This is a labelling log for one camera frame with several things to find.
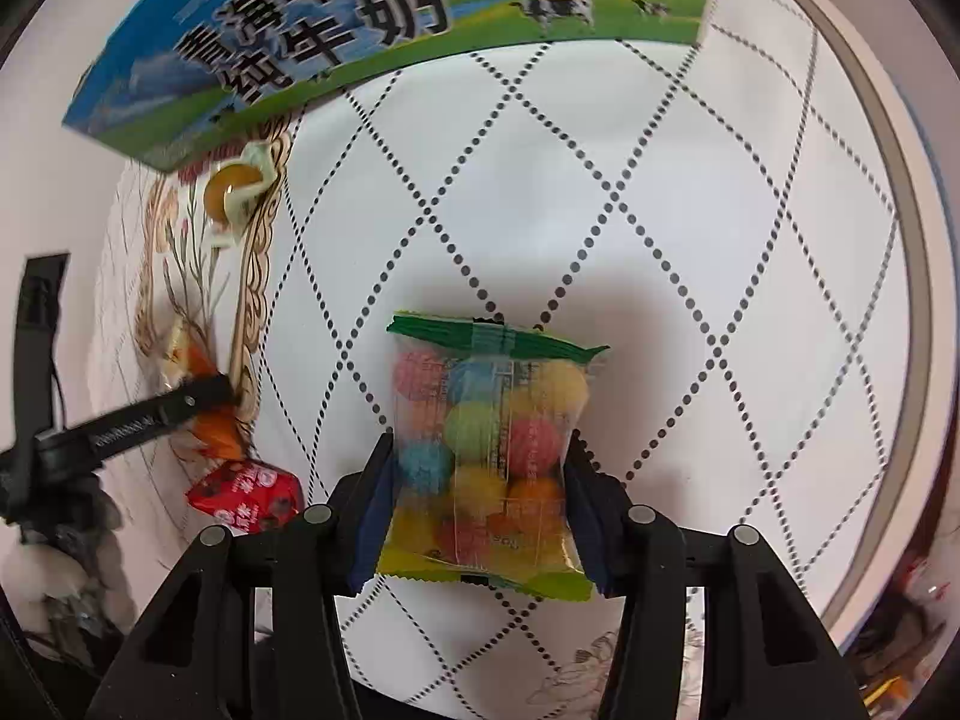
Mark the red wrapped candy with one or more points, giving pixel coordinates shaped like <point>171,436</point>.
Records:
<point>248,496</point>

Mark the white checked bed quilt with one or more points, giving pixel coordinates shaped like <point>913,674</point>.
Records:
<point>614,194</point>

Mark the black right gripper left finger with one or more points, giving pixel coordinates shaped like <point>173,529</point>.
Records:
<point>247,626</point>

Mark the colourful candy ball bag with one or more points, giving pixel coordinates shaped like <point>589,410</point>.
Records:
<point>484,413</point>

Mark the yellow round candy wrapper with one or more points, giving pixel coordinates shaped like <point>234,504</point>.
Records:
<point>234,191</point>

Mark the blue milk cardboard box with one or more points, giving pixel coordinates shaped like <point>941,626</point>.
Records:
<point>178,78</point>

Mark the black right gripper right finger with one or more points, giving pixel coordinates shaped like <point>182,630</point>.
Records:
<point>766,652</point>

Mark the white bed frame edge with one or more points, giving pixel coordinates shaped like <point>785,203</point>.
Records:
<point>844,362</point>

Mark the orange wrapped candy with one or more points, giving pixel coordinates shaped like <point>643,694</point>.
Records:
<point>185,361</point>

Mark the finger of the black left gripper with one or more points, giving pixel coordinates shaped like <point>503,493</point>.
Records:
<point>98,440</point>

